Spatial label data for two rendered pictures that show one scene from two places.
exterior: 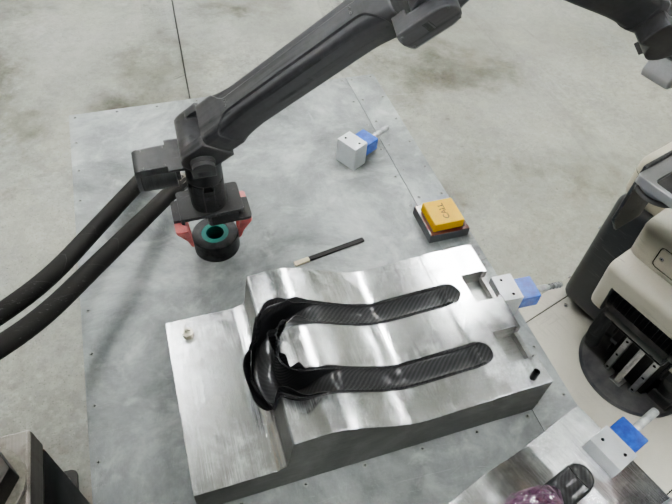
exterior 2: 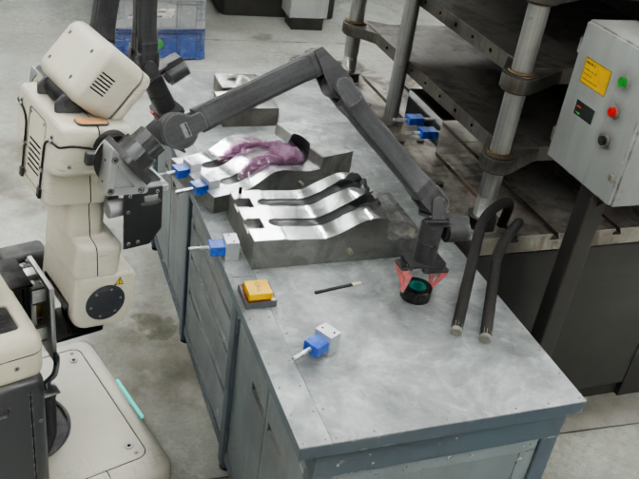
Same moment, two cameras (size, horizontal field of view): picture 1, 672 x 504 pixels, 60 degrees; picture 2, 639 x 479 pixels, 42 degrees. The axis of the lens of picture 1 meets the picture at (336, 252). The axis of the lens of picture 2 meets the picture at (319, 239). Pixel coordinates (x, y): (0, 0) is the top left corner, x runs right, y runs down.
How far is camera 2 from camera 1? 2.49 m
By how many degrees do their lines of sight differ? 98
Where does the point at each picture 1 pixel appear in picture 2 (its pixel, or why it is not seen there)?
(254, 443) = not seen: hidden behind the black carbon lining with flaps
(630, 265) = (124, 265)
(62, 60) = not seen: outside the picture
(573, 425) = (220, 192)
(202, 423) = (393, 206)
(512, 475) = (260, 176)
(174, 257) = (439, 292)
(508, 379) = (252, 193)
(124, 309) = (455, 270)
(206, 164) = not seen: hidden behind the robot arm
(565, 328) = (64, 464)
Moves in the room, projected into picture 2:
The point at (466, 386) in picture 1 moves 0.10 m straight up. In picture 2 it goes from (273, 195) to (277, 163)
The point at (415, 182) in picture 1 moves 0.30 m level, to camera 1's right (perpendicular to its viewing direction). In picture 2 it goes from (270, 328) to (145, 311)
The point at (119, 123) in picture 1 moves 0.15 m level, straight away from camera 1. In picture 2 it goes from (537, 391) to (578, 436)
